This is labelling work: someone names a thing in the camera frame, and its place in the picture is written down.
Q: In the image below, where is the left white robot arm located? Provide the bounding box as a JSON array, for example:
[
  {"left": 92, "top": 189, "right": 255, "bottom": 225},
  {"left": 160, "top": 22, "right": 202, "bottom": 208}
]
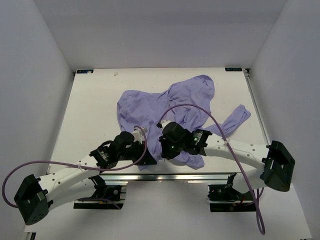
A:
[{"left": 14, "top": 126, "right": 156, "bottom": 226}]

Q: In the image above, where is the left blue table label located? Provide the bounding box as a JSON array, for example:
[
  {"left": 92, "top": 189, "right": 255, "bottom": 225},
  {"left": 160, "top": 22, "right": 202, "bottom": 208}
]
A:
[{"left": 76, "top": 69, "right": 94, "bottom": 74}]

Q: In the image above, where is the blue table label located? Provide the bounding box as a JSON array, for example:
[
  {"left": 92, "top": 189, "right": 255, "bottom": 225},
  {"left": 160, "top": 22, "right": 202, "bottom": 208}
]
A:
[
  {"left": 224, "top": 67, "right": 243, "bottom": 72},
  {"left": 76, "top": 69, "right": 94, "bottom": 74}
]

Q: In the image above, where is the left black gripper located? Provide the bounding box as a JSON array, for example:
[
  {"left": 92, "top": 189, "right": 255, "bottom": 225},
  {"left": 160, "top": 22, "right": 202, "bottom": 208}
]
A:
[{"left": 117, "top": 141, "right": 156, "bottom": 166}]

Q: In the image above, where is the lilac zip jacket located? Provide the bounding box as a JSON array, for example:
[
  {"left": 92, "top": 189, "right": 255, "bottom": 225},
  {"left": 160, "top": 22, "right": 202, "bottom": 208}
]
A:
[{"left": 116, "top": 74, "right": 252, "bottom": 172}]

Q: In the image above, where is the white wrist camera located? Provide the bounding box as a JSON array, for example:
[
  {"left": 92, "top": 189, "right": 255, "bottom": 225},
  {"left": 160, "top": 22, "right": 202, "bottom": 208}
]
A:
[
  {"left": 131, "top": 126, "right": 148, "bottom": 143},
  {"left": 156, "top": 119, "right": 171, "bottom": 129}
]

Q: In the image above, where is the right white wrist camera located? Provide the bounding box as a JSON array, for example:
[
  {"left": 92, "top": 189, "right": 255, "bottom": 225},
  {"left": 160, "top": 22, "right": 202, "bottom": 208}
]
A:
[{"left": 156, "top": 119, "right": 171, "bottom": 129}]

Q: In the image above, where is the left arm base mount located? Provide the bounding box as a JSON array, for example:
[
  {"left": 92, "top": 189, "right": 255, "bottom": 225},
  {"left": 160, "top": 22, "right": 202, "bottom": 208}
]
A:
[{"left": 73, "top": 175, "right": 127, "bottom": 210}]

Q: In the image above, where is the right blue table label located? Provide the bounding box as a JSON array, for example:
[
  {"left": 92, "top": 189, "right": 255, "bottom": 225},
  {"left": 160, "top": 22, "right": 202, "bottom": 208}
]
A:
[{"left": 224, "top": 67, "right": 243, "bottom": 72}]

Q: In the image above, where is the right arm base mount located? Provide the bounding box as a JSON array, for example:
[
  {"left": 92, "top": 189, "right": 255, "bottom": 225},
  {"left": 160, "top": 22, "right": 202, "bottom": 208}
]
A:
[{"left": 207, "top": 173, "right": 256, "bottom": 213}]

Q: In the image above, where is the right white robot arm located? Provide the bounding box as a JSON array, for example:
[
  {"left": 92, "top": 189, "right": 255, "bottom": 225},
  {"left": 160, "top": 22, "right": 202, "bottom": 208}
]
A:
[{"left": 157, "top": 120, "right": 296, "bottom": 200}]

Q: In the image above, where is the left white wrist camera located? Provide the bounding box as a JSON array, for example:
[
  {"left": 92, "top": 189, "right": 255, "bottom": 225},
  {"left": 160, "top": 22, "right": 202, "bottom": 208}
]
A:
[{"left": 131, "top": 126, "right": 148, "bottom": 143}]

